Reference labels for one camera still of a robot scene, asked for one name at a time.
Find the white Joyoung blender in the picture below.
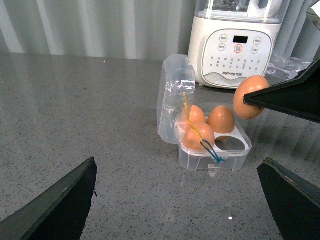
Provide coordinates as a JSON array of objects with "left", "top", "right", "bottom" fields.
[{"left": 188, "top": 0, "right": 290, "bottom": 89}]

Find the clear plastic bag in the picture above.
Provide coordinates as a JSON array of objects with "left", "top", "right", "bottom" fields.
[{"left": 266, "top": 51, "right": 313, "bottom": 82}]

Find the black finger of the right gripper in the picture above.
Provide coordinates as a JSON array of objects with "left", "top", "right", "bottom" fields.
[{"left": 243, "top": 58, "right": 320, "bottom": 123}]

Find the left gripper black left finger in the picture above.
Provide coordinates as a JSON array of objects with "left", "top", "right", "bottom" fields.
[{"left": 0, "top": 157, "right": 97, "bottom": 240}]

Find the clear plastic egg box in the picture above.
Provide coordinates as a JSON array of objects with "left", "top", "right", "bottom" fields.
[{"left": 157, "top": 54, "right": 252, "bottom": 171}]

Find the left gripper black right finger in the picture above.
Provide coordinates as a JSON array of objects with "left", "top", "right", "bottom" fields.
[{"left": 257, "top": 158, "right": 320, "bottom": 240}]

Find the white power cable with plug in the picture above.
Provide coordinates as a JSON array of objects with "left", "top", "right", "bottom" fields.
[{"left": 266, "top": 63, "right": 301, "bottom": 80}]

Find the brown egg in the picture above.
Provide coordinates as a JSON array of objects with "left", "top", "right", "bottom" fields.
[
  {"left": 182, "top": 122, "right": 215, "bottom": 151},
  {"left": 178, "top": 105, "right": 206, "bottom": 131},
  {"left": 207, "top": 105, "right": 235, "bottom": 134},
  {"left": 233, "top": 75, "right": 270, "bottom": 120}
]

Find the yellow blue rubber band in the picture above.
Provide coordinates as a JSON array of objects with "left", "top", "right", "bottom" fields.
[{"left": 183, "top": 92, "right": 225, "bottom": 164}]

